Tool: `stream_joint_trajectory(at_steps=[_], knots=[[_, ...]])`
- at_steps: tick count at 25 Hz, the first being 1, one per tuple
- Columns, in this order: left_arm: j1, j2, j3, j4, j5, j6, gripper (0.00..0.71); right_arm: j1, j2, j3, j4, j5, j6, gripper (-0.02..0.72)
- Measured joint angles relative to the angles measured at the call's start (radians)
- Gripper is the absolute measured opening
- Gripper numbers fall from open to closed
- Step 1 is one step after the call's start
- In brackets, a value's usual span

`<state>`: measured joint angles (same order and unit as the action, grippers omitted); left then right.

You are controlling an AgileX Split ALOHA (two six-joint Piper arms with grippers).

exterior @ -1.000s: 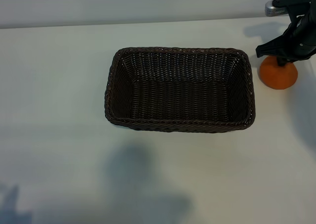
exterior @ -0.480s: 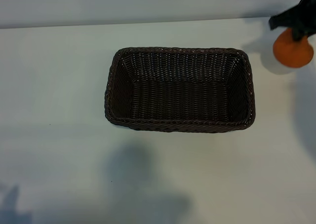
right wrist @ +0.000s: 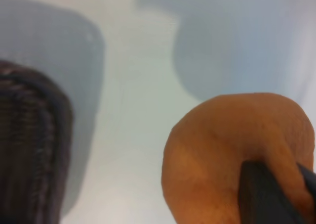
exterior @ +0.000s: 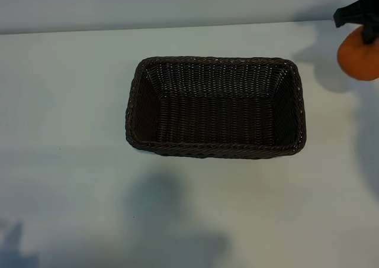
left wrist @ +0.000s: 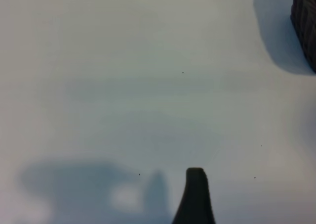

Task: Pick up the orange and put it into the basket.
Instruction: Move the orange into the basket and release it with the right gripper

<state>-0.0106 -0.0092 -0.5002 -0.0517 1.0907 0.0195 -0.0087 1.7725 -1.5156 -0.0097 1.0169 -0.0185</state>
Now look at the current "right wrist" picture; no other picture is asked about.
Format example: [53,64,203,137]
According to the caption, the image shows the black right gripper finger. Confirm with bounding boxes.
[237,160,316,224]

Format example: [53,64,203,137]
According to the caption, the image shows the orange fruit with knob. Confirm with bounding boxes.
[160,92,316,224]

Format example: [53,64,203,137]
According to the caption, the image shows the dark brown woven basket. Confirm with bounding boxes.
[0,59,75,224]

